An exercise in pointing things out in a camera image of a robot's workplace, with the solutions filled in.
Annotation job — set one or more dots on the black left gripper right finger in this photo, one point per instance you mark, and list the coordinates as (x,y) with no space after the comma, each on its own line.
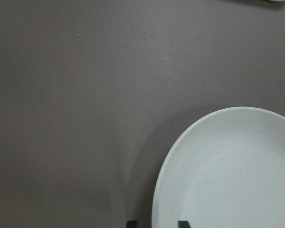
(183,224)

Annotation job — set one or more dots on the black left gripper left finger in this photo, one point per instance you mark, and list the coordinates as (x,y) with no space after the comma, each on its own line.
(132,224)

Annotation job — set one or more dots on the beige round plate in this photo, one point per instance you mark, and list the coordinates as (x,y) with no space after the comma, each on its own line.
(227,170)

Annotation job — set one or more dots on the cream rectangular tray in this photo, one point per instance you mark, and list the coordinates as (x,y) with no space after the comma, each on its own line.
(274,0)

